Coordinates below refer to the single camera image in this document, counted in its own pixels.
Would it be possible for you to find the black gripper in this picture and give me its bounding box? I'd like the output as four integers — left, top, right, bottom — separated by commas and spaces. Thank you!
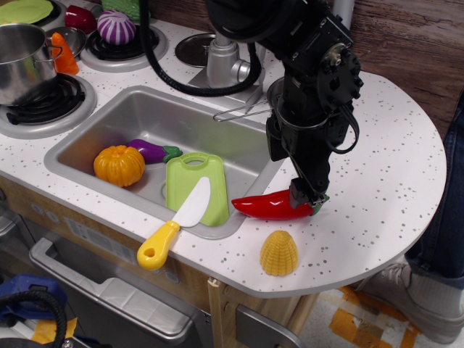
266, 94, 360, 209

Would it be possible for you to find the red toy chili pepper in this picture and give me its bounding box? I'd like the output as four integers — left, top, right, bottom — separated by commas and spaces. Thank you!
231, 189, 323, 220

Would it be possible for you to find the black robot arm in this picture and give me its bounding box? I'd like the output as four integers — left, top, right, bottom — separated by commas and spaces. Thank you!
206, 1, 363, 208

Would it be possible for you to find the stainless steel pot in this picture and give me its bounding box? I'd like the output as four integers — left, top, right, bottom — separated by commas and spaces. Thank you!
1, 23, 62, 106

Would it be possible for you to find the yellow toy corn piece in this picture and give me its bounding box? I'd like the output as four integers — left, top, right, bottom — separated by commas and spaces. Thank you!
260, 231, 299, 276

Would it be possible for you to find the green toy cutting board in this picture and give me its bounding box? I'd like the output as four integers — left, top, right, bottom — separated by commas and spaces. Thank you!
165, 152, 230, 227

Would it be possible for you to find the blue jeans leg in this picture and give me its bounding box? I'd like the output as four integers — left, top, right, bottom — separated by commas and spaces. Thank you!
406, 96, 463, 289

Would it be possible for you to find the silver toy faucet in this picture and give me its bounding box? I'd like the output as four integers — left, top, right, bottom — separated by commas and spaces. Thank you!
186, 0, 355, 104

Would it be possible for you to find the purple toy eggplant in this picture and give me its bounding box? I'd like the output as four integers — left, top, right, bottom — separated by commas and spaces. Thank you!
127, 139, 183, 164

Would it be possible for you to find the white sneaker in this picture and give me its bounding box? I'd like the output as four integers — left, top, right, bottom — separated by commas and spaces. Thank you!
352, 263, 463, 344

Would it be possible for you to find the orange toy pumpkin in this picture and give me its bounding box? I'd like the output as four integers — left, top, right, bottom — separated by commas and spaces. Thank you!
93, 145, 145, 188

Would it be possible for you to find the silver toy sink basin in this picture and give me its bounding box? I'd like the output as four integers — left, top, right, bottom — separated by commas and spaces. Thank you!
44, 86, 281, 220

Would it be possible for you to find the rear stove burner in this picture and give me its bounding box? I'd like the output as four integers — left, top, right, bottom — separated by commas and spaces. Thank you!
80, 25, 150, 73

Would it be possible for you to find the stove burner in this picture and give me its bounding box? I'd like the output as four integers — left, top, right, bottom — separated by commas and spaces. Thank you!
1, 73, 97, 139
80, 25, 150, 73

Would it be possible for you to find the purple white striped toy onion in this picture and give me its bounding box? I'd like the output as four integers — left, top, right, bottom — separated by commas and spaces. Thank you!
97, 9, 136, 46

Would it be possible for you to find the green textured toy item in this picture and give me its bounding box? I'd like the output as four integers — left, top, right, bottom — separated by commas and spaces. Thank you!
101, 0, 140, 22

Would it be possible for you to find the front left stove burner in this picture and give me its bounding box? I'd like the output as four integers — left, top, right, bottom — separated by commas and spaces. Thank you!
1, 73, 97, 139

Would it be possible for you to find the orange toy carrot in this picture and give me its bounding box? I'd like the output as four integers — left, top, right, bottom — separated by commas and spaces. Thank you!
51, 32, 79, 75

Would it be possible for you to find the small silver bowl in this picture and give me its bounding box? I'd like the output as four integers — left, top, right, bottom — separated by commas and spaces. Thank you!
46, 26, 86, 58

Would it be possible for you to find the red toy vegetable piece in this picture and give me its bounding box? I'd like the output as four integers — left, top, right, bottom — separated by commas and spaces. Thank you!
65, 5, 97, 34

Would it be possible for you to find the light green toy plate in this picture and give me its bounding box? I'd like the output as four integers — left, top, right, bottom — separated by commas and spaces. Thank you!
1, 0, 54, 24

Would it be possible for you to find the yellow handled white toy knife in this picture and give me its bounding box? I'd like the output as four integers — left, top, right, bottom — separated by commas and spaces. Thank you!
137, 177, 211, 270

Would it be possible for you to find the black corrugated cable hose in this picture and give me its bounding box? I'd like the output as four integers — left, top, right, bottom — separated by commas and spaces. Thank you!
138, 0, 262, 98

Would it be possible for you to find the grey oven door handle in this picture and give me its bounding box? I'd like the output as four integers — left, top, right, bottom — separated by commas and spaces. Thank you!
29, 238, 202, 347

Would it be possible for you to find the blue clamp with black hose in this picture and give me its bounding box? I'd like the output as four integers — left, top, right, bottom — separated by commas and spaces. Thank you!
1, 274, 67, 347

